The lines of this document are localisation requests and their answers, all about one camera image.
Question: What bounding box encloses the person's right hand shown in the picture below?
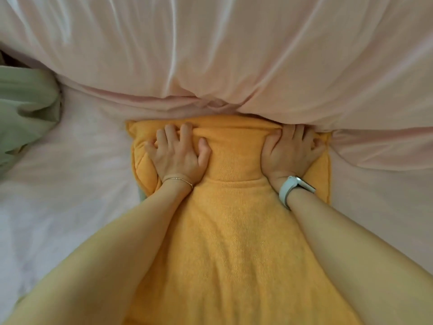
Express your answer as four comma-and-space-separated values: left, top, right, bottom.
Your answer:
260, 124, 327, 194

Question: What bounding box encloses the person's left hand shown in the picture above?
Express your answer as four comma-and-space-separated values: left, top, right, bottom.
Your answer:
144, 122, 213, 187

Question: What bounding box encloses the grey and orange pillowcase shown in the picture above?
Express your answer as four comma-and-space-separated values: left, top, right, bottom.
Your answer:
0, 50, 63, 176
123, 113, 363, 325

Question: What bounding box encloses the pink bed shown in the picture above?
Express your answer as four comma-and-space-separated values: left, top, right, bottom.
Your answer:
0, 77, 433, 322

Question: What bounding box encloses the person's left forearm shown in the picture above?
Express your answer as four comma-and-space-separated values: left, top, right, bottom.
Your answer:
6, 181, 193, 325

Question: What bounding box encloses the person's right forearm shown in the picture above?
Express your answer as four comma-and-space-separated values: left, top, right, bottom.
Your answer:
286, 189, 433, 325

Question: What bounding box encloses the white smartwatch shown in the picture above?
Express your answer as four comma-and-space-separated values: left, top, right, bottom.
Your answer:
278, 176, 317, 211

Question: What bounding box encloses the pink ruffled duvet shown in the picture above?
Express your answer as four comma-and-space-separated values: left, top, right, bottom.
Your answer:
0, 0, 433, 172

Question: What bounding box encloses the thin gold bracelet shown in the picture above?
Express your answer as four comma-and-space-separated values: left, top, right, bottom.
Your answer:
162, 176, 194, 190

